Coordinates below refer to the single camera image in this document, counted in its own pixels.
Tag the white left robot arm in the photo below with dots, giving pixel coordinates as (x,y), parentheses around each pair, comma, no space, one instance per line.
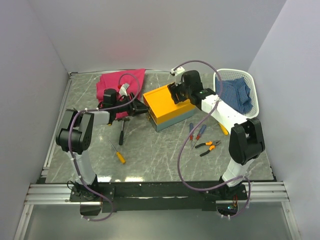
(74,136)

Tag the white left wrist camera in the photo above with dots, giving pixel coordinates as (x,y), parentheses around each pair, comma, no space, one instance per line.
(123,89)

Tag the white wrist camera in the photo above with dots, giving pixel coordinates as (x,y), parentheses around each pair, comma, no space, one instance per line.
(177,74)
(123,89)

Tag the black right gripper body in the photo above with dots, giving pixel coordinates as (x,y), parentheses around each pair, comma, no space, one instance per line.
(185,91)

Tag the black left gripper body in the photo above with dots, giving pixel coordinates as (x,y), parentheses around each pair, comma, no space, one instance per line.
(130,109)

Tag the orange drawer toolbox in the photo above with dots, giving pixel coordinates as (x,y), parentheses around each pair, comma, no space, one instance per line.
(163,112)

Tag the magenta cloth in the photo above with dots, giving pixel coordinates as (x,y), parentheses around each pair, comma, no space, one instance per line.
(135,78)

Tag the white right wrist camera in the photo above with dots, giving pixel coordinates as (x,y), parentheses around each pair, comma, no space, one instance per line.
(177,74)

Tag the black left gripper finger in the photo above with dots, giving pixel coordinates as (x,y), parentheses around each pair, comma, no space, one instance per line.
(140,112)
(138,105)

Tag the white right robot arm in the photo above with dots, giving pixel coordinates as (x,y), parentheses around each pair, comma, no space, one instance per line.
(246,140)

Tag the blue screwdriver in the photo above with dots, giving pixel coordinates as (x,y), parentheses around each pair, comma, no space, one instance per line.
(191,136)
(200,133)

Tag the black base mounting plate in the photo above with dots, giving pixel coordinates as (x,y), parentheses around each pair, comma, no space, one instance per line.
(149,196)

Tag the black handled hammer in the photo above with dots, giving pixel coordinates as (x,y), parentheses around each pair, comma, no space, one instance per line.
(123,120)

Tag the yellow screwdriver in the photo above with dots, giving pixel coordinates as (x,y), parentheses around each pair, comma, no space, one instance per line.
(118,154)
(224,130)

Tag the blue checkered cloth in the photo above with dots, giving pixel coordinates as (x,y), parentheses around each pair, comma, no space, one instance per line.
(236,94)

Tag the white plastic basket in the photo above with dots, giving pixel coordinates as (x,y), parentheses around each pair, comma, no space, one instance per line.
(231,74)

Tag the orange black pliers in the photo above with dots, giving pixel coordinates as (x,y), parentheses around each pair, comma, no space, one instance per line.
(210,144)

